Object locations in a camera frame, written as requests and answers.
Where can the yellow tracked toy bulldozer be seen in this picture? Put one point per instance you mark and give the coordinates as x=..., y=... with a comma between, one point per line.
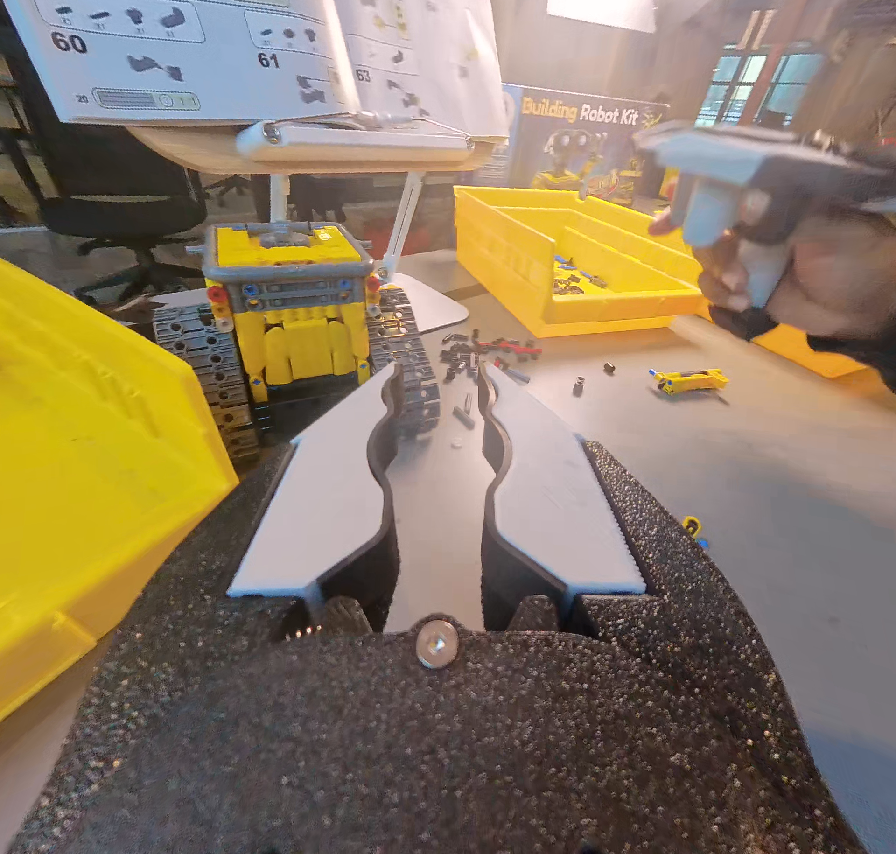
x=294, y=329

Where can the open instruction manual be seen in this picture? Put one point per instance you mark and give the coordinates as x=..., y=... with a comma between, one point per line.
x=175, y=63

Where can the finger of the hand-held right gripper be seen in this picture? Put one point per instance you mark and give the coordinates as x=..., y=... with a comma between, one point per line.
x=714, y=138
x=714, y=164

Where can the grey brick axle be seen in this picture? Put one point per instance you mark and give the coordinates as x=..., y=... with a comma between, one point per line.
x=463, y=416

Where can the yellow storage bin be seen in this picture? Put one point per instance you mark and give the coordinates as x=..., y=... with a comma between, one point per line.
x=805, y=350
x=504, y=252
x=84, y=483

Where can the black office chair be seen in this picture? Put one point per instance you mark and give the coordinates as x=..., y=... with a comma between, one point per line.
x=119, y=203

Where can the blue brick axle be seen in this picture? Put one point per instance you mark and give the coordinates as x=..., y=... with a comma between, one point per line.
x=518, y=376

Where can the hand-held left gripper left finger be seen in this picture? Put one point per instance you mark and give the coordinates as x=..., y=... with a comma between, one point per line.
x=315, y=511

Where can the pile of small black pins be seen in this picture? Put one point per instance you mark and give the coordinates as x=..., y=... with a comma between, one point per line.
x=462, y=357

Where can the yellow brick assembly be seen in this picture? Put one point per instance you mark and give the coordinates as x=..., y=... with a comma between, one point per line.
x=689, y=380

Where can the person's right hand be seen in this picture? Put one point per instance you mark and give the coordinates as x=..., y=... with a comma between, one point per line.
x=840, y=287

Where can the assorted loose brick pieces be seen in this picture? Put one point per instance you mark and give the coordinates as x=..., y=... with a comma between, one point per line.
x=577, y=283

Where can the paned wall window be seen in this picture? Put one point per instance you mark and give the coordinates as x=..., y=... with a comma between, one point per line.
x=798, y=84

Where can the printed toy kit box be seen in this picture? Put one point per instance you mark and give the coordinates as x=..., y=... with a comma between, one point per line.
x=595, y=119

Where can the grey desk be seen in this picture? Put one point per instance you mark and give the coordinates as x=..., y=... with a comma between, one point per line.
x=770, y=483

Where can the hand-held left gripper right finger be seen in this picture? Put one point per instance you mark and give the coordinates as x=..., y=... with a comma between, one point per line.
x=560, y=511

